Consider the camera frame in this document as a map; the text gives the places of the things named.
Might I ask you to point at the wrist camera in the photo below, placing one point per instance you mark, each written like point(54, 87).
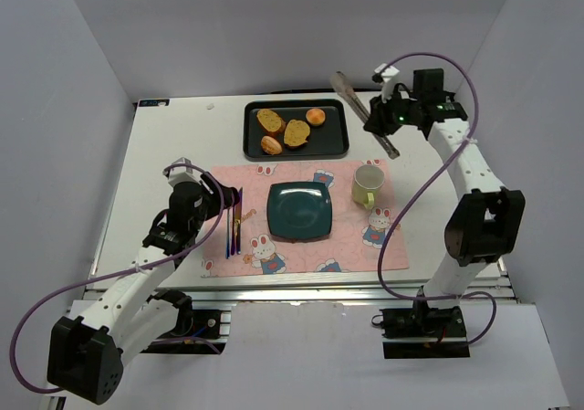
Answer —
point(383, 75)
point(181, 171)

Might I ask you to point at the aluminium table frame rail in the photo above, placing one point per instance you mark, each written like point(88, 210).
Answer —
point(358, 293)

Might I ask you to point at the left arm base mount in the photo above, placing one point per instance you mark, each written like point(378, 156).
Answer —
point(205, 333)

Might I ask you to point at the toast slice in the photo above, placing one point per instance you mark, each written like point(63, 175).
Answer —
point(296, 133)

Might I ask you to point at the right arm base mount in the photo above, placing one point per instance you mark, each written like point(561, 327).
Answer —
point(434, 334)

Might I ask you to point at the dark green square plate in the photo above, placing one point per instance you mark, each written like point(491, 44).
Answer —
point(299, 211)

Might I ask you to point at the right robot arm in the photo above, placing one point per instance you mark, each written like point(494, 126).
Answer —
point(484, 225)

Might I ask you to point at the thick bread slice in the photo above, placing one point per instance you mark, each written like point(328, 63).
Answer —
point(270, 122)

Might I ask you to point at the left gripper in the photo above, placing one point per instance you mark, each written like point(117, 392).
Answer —
point(216, 194)

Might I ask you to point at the sesame bun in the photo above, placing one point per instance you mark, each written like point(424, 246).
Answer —
point(271, 146)

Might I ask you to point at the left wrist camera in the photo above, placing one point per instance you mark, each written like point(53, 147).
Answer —
point(181, 171)

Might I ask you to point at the metal serving tongs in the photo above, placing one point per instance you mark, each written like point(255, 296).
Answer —
point(340, 83)

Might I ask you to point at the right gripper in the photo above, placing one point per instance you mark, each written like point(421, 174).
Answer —
point(377, 118)

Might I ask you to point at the pink bunny placemat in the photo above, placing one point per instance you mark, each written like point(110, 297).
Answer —
point(353, 245)

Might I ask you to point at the pale green mug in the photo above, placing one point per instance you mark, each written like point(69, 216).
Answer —
point(367, 182)

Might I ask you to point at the small round bun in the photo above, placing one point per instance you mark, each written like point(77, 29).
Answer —
point(315, 117)

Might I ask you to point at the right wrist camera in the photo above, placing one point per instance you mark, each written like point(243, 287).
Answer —
point(383, 75)

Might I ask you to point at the iridescent knife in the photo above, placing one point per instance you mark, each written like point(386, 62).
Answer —
point(236, 225)

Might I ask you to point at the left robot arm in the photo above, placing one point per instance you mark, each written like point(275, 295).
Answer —
point(88, 354)

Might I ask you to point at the iridescent spoon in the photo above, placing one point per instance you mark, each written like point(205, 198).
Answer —
point(228, 226)

